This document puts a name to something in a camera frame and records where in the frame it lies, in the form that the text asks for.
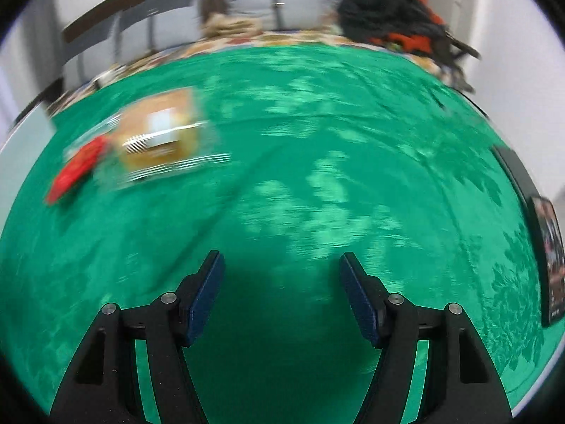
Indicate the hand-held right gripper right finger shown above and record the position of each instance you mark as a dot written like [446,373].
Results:
[359,300]

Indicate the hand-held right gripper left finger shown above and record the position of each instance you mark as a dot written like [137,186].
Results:
[203,300]

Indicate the bread loaf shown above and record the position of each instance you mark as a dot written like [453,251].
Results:
[159,137]

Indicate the red snack packet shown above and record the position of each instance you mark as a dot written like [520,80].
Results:
[77,168]

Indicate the green floral bedspread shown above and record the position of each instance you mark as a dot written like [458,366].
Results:
[331,163]

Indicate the smartphone with lit screen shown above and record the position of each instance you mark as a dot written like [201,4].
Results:
[551,260]

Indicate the black flat device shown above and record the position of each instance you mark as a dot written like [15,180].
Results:
[514,172]

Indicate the white side panel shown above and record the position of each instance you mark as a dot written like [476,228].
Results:
[31,128]

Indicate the floral bed sheet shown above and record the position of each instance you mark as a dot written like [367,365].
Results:
[220,46]

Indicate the beige folded cloth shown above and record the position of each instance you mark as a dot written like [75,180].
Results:
[231,26]

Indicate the grey pillow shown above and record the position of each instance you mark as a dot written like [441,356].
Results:
[95,44]
[163,26]
[282,11]

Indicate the black and orange clothing pile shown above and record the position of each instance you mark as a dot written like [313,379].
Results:
[393,13]

